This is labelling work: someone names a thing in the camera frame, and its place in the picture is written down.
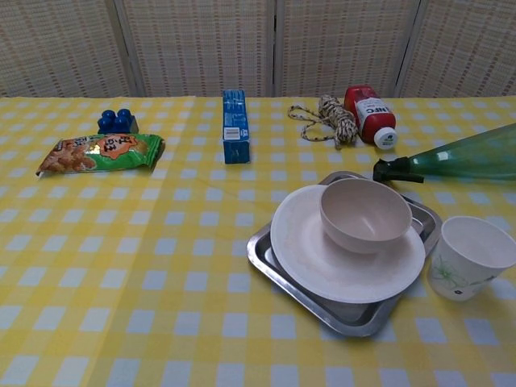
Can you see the white round plate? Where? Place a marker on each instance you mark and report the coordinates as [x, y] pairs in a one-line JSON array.
[[322, 274]]

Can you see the woven folding screen panel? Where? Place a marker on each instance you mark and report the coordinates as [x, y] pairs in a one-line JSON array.
[[463, 44], [342, 44], [60, 44], [197, 44]]

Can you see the yellow white checked tablecloth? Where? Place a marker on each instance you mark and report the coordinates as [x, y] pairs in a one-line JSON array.
[[60, 193], [201, 302]]

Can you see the white paper cup green print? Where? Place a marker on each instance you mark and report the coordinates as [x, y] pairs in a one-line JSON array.
[[463, 258]]

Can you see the blue toothpaste box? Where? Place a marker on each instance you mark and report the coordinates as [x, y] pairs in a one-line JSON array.
[[236, 129]]

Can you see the red bottle white cap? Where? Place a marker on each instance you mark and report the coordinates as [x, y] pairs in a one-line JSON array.
[[371, 117]]

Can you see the blue toy building block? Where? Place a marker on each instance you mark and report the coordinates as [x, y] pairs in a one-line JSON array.
[[117, 123]]

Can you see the green orange snack bag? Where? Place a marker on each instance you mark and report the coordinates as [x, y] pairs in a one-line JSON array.
[[105, 155]]

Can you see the silver metal tray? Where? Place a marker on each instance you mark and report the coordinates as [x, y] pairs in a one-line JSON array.
[[342, 322]]

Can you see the green spray bottle black nozzle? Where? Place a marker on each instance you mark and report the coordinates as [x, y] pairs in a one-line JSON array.
[[463, 161]]

